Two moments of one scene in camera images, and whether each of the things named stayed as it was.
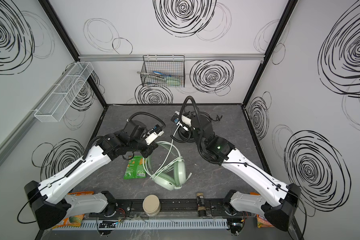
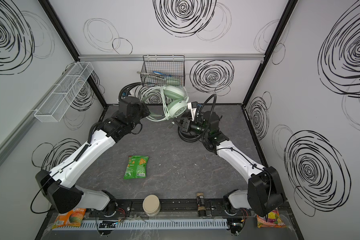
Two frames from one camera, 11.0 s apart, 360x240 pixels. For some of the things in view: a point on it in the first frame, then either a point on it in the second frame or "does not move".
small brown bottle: (201, 209) does not move
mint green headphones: (169, 181) -> (174, 99)
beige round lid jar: (151, 205) does not move
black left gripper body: (148, 149) -> (142, 109)
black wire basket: (163, 71) does not move
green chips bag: (135, 168) does not move
